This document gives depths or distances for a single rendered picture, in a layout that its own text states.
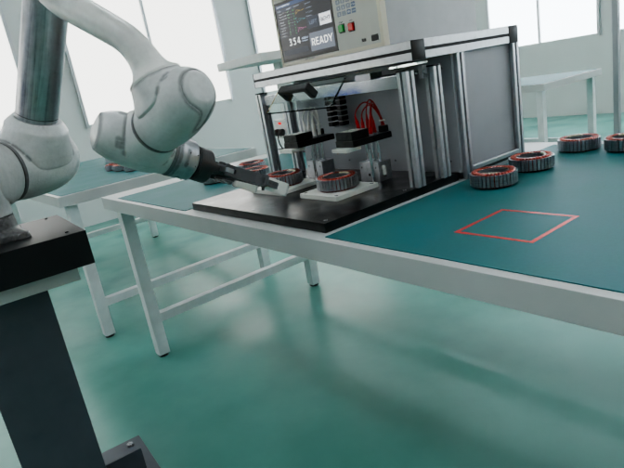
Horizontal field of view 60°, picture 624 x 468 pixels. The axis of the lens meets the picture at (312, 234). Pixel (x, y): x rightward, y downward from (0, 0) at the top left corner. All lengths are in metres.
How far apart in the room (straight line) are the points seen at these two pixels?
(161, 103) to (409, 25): 0.75
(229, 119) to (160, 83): 5.72
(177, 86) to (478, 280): 0.58
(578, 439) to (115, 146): 1.41
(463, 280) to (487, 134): 0.75
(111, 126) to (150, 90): 0.14
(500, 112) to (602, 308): 0.94
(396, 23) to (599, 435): 1.24
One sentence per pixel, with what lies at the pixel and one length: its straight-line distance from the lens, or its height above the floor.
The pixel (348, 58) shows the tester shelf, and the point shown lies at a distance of 1.48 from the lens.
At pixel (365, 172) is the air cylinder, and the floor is 0.80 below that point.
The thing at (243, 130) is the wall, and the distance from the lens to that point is 6.79.
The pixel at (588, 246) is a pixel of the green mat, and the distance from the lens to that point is 0.95.
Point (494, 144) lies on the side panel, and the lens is 1.60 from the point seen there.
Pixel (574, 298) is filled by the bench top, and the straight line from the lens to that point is 0.80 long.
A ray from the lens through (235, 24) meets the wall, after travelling 6.91.
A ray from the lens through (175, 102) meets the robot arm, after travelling 0.97.
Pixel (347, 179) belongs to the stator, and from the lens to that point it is 1.39.
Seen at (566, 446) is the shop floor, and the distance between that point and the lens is 1.73.
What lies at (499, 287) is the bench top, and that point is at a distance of 0.85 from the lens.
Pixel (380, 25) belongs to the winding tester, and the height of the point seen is 1.17.
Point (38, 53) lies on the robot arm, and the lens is 1.49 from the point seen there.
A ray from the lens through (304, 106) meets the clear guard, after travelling 1.24.
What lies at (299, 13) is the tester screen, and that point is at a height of 1.25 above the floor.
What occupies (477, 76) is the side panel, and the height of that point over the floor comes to 1.00.
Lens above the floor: 1.07
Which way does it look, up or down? 16 degrees down
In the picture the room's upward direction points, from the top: 10 degrees counter-clockwise
